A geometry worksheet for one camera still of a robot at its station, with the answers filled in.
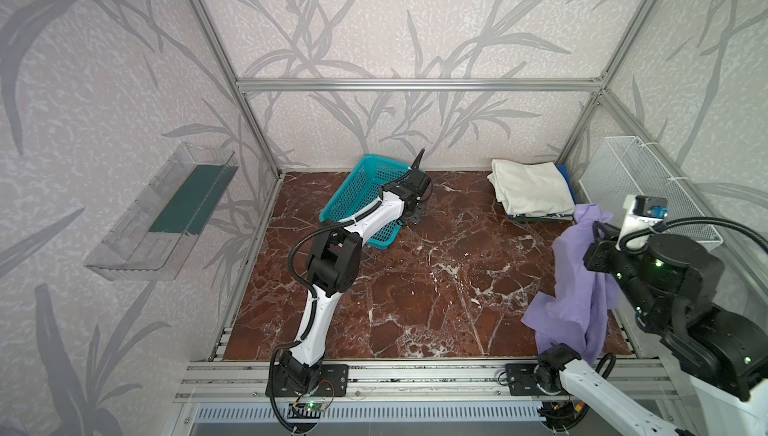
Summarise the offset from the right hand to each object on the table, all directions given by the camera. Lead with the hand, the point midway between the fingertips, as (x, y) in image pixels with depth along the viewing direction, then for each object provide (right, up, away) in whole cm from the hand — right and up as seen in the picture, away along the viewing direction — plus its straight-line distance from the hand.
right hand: (596, 214), depth 56 cm
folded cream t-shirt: (+9, +6, +49) cm, 50 cm away
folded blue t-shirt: (+25, +14, +58) cm, 65 cm away
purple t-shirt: (-2, -20, +4) cm, 20 cm away
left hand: (-34, +1, +43) cm, 55 cm away
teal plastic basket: (-53, +6, +56) cm, 77 cm away
